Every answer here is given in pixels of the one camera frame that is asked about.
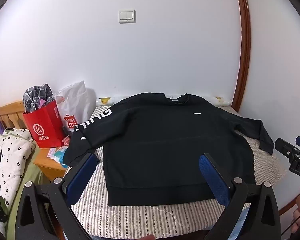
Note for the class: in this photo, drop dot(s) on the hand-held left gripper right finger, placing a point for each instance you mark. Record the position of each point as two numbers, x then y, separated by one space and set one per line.
211 177

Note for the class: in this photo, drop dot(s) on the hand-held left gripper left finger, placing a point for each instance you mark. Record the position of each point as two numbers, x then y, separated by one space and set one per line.
81 177

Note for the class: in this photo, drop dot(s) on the black sweatshirt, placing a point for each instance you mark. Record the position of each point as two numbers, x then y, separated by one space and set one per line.
165 142

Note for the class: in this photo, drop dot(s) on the blue tissue packet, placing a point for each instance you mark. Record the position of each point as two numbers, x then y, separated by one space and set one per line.
60 157

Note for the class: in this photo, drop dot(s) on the wooden nightstand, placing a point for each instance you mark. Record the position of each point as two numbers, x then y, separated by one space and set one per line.
48 168

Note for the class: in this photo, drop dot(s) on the white printed card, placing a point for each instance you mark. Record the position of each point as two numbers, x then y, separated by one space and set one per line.
51 153

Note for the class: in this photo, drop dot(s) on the brown wooden baseboard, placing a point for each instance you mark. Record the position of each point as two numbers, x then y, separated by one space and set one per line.
287 207

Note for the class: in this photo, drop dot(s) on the green bedsheet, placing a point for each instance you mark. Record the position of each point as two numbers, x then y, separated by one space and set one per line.
27 172

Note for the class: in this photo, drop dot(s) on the red paper bag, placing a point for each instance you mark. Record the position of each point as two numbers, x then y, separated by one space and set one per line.
43 127

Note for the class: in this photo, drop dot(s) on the striped mattress pad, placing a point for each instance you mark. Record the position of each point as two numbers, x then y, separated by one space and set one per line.
140 217

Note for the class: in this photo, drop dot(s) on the white plastic bag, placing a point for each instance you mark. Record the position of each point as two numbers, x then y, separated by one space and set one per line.
73 102

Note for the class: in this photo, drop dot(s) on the white floral quilt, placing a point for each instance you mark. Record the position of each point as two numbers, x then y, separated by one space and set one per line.
7 160

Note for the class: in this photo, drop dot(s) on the white roll with yellow print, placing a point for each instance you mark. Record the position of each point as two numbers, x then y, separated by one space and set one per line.
103 101

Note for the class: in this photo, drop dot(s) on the grey checked cloth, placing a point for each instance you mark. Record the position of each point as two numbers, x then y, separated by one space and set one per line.
37 97

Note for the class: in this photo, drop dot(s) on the wooden bed headboard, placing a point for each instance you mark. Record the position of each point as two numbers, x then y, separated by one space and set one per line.
11 115

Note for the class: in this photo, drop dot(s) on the brown wooden door frame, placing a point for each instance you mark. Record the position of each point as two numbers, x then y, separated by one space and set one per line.
244 55

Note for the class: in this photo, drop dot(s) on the white light switch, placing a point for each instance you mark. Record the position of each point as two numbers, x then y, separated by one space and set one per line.
127 16

